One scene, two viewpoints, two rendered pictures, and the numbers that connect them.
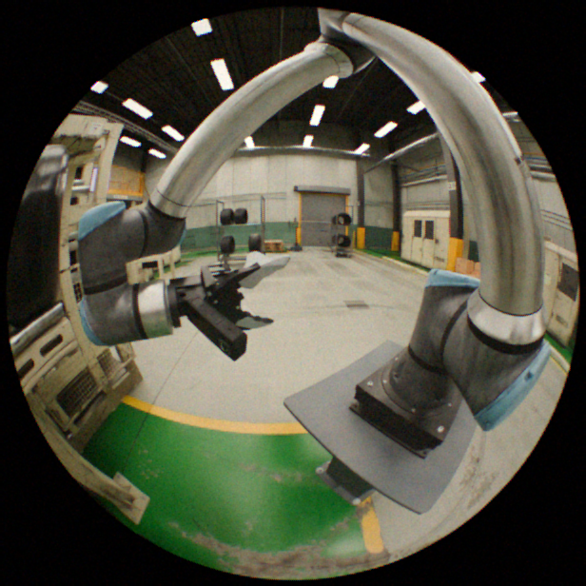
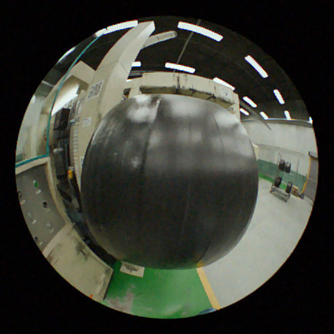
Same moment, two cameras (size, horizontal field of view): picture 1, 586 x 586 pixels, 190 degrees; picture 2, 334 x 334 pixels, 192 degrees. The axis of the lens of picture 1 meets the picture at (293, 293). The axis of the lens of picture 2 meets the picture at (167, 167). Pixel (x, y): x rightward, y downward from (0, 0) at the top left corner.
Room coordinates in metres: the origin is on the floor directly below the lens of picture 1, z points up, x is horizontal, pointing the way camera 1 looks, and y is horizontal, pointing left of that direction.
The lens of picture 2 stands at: (0.03, 0.49, 1.31)
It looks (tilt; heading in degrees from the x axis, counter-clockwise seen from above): 14 degrees down; 84
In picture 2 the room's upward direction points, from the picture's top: 5 degrees clockwise
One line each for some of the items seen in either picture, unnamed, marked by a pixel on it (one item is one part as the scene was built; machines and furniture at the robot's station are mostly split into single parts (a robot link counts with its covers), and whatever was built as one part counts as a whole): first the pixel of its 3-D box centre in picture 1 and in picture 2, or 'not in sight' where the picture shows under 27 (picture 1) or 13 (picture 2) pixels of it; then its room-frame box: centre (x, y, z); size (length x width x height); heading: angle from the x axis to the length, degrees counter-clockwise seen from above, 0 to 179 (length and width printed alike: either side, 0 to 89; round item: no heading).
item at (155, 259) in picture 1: (154, 283); not in sight; (2.17, 1.95, 0.40); 0.60 x 0.35 x 0.80; 93
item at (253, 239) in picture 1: (241, 231); (285, 177); (5.47, 1.46, 0.96); 1.33 x 0.64 x 1.92; 91
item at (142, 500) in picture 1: (124, 497); (132, 265); (-0.22, 0.83, 0.02); 0.27 x 0.27 x 0.04; 83
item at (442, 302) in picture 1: (453, 315); not in sight; (0.26, -0.32, 0.87); 0.17 x 0.15 x 0.18; 172
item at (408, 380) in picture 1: (429, 366); not in sight; (0.27, -0.32, 0.73); 0.19 x 0.19 x 0.10
